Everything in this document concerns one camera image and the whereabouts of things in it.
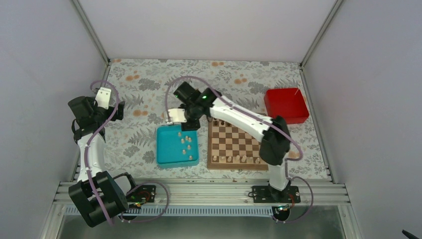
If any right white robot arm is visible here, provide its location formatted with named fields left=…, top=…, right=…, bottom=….
left=166, top=82, right=291, bottom=203

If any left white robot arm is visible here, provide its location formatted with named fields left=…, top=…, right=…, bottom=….
left=68, top=93, right=139, bottom=228

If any wooden chess board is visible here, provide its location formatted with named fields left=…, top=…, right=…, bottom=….
left=207, top=118, right=268, bottom=171

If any teal plastic tray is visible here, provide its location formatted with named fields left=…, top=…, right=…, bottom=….
left=156, top=124, right=199, bottom=169

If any red plastic box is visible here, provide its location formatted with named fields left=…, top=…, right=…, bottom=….
left=264, top=88, right=310, bottom=124

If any floral patterned table mat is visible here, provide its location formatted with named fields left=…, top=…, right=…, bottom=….
left=103, top=58, right=330, bottom=181

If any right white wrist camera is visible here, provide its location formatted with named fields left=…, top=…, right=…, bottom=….
left=166, top=108, right=187, bottom=124

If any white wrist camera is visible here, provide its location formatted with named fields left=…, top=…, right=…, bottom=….
left=95, top=87, right=111, bottom=110
left=166, top=108, right=187, bottom=124

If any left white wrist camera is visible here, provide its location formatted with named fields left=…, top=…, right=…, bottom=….
left=95, top=87, right=111, bottom=110

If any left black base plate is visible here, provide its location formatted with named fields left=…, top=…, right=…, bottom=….
left=126, top=184, right=156, bottom=204

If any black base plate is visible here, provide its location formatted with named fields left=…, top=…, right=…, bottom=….
left=126, top=184, right=156, bottom=204
left=248, top=185, right=301, bottom=204

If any left aluminium frame post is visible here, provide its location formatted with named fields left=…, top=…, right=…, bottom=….
left=71, top=0, right=110, bottom=65

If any aluminium frame post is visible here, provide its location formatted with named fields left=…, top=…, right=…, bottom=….
left=300, top=0, right=344, bottom=69
left=71, top=0, right=110, bottom=65

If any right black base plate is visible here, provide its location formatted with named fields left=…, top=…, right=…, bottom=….
left=248, top=185, right=301, bottom=204

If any right aluminium frame post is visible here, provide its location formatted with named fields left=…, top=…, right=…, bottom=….
left=300, top=0, right=344, bottom=69

